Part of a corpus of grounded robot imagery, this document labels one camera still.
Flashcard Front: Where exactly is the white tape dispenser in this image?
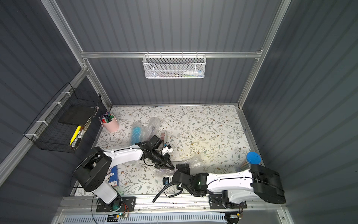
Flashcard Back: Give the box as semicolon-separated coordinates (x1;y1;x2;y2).
159;131;168;142

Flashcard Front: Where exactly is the dark purple labelled bottle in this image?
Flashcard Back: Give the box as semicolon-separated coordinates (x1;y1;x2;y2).
149;126;157;138

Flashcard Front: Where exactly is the blue liquid glass bottle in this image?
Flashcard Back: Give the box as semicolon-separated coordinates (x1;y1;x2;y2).
132;127;142;144

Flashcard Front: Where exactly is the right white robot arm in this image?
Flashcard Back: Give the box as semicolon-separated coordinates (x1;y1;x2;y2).
169;164;286;204

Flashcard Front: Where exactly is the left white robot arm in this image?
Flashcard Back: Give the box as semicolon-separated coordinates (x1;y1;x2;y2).
74;135;174;204

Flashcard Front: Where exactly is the blue sticker sheet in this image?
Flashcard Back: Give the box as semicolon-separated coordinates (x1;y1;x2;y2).
105;166;119;187

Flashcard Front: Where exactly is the pink marker cup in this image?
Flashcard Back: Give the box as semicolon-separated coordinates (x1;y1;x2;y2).
99;112;119;133

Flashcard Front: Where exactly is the blue-lid pencil jar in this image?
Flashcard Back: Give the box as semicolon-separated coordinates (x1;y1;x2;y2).
239;152;262;171

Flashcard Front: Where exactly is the yellow highlighter in basket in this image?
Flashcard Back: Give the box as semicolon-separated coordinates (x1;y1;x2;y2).
70;126;83;146

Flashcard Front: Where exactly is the black notebook in basket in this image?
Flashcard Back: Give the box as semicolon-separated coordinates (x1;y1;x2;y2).
58;105;98;127

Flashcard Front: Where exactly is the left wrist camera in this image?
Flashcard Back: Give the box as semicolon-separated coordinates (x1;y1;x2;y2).
161;143;173;156

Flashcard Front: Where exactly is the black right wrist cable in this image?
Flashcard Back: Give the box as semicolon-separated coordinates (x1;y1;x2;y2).
152;176;185;203

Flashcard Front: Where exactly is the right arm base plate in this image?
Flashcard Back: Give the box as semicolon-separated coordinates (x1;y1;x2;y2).
208;194;247;210

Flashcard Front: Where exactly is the white ventilated cable duct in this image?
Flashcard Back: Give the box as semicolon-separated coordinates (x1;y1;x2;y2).
60;212;226;224

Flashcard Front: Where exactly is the aluminium front rail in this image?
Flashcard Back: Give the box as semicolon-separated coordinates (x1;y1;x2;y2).
55;194;287;215

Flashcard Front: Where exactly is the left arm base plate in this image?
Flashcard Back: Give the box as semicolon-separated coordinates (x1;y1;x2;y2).
96;196;137;212

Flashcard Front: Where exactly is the white wire wall basket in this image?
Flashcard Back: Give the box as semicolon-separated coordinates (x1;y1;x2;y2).
142;55;207;79

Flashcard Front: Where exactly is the black wire wall basket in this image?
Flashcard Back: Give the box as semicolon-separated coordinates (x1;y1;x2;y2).
24;85;102;153

